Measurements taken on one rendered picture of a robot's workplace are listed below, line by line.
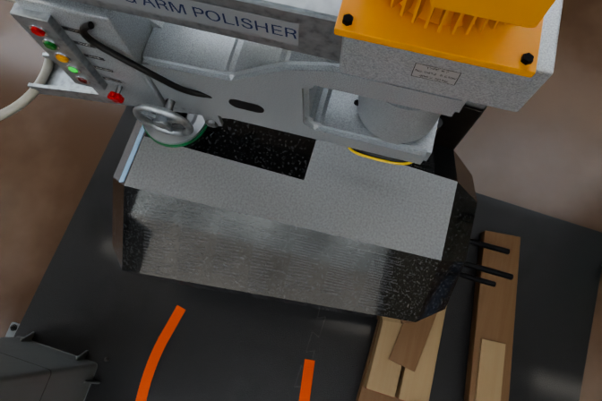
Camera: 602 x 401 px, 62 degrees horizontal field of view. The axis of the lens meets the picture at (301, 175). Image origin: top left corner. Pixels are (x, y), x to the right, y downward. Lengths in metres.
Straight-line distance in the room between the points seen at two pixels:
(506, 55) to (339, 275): 1.03
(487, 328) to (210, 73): 1.70
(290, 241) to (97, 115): 1.52
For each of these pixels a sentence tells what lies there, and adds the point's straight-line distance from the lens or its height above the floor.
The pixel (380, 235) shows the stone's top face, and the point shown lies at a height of 0.85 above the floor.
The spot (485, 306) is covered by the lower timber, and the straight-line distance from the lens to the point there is 2.39.
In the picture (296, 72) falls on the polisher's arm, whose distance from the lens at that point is 0.96.
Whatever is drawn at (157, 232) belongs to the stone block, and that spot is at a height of 0.74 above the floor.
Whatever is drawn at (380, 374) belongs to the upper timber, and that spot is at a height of 0.20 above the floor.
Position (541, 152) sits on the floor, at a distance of 2.74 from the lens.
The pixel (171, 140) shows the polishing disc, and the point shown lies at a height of 0.87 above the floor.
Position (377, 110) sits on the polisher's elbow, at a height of 1.40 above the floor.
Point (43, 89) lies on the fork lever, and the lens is 1.76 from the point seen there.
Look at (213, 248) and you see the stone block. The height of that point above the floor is 0.73.
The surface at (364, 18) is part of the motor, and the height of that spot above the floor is 1.74.
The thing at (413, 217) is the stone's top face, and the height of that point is 0.85.
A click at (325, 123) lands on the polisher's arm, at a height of 1.27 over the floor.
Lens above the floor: 2.35
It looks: 73 degrees down
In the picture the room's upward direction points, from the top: 3 degrees counter-clockwise
